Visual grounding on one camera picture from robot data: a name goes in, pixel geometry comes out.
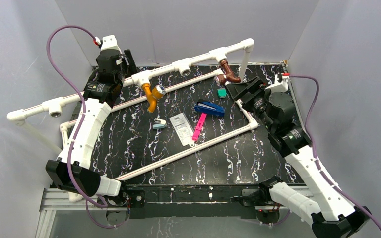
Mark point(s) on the brown plastic faucet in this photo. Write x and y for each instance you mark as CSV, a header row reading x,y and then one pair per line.
x,y
228,75

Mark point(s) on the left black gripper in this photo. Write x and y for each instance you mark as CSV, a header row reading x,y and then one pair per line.
x,y
129,63

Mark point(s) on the orange plastic faucet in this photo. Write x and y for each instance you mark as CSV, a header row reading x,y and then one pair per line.
x,y
153,95

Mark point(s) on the pink plastic clip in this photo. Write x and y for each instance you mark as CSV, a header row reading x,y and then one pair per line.
x,y
199,127

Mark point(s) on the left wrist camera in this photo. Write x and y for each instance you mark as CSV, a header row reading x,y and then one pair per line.
x,y
107,43

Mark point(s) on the white PVC pipe frame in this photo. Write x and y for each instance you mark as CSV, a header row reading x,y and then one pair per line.
x,y
237,56

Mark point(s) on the black front base bar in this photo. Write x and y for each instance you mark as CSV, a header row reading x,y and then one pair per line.
x,y
155,201

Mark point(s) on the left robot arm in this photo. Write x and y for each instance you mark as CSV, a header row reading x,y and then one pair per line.
x,y
71,170

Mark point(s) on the blue stapler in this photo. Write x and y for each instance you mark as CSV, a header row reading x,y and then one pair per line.
x,y
209,108

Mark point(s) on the small white teal clip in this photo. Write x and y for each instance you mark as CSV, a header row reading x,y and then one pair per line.
x,y
159,124

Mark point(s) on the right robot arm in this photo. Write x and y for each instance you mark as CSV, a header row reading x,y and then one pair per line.
x,y
328,213

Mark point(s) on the teal green eraser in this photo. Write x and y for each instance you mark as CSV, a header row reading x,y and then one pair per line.
x,y
222,93

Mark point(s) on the white barcode label tag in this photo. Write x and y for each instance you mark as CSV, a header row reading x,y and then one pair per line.
x,y
183,129

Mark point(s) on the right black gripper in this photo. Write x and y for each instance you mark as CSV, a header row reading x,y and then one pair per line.
x,y
255,86

